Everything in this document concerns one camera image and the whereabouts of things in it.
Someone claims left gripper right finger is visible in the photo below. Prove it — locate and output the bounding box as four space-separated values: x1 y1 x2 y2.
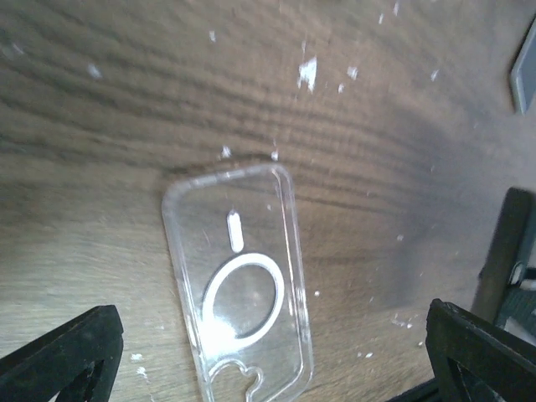
392 299 535 401

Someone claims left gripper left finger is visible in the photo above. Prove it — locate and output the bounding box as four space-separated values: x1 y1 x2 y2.
1 305 123 401

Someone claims teal-edged black phone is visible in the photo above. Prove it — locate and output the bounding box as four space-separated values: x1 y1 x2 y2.
509 18 535 116

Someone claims clear phone case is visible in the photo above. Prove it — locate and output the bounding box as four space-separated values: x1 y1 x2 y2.
162 162 313 401

